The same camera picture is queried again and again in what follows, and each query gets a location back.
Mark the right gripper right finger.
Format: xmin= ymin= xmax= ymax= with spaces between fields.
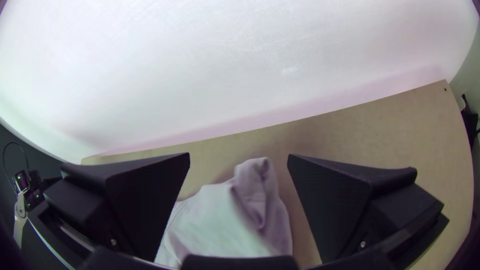
xmin=286 ymin=153 xmax=445 ymax=263

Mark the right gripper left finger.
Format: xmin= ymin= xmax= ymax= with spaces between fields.
xmin=44 ymin=151 xmax=191 ymax=263

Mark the black cable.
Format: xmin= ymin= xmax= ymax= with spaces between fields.
xmin=2 ymin=142 xmax=31 ymax=196

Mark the light grey t-shirt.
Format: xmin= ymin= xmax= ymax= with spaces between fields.
xmin=153 ymin=156 xmax=293 ymax=269

